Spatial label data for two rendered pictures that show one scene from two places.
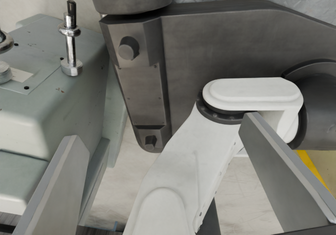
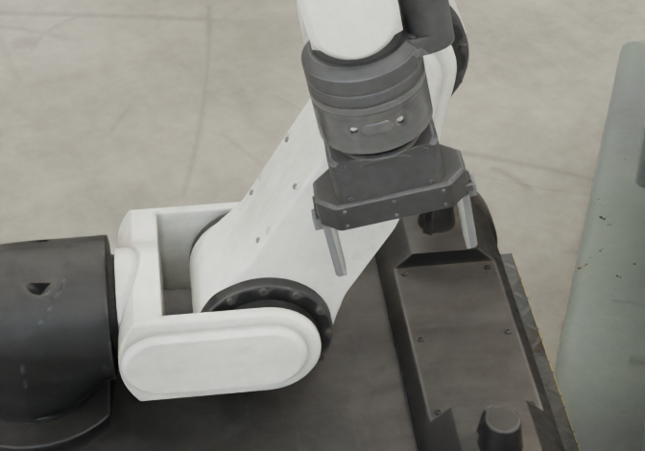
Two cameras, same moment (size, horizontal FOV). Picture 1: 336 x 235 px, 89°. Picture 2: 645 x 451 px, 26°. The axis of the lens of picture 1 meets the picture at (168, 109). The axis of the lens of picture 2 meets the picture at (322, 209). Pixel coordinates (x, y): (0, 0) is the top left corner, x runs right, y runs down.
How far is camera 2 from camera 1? 1.04 m
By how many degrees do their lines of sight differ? 9
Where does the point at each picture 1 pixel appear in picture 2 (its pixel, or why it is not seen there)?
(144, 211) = not seen: hidden behind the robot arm
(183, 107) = (347, 324)
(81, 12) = not seen: outside the picture
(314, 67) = (53, 436)
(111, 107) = (627, 325)
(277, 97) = (176, 342)
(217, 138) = (294, 248)
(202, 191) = not seen: hidden behind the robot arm
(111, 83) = (625, 418)
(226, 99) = (275, 330)
